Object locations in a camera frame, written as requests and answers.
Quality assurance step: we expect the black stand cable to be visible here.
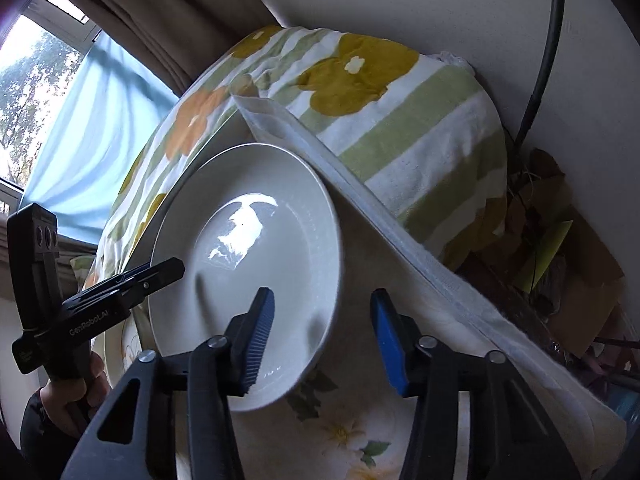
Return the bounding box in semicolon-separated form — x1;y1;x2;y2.
513;0;568;149

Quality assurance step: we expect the floral white tablecloth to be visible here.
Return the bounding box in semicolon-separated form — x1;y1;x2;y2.
89;94;629;480

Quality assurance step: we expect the person's left hand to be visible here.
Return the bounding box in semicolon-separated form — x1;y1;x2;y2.
40;352;111;437

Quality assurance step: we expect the window frame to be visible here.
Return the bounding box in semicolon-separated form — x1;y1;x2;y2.
1;0;101;214

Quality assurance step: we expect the floral striped duvet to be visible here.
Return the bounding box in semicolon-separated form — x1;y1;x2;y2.
70;25;506;288

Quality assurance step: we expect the right brown curtain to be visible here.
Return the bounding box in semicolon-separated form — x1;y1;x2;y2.
70;0;277;96

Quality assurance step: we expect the duck pattern plate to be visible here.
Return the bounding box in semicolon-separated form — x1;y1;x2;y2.
103;310;156;387

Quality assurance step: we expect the light blue sheet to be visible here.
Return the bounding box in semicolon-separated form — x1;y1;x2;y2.
20;32;178;245

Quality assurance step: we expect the plain white plate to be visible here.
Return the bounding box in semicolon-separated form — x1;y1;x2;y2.
149;143;342;412

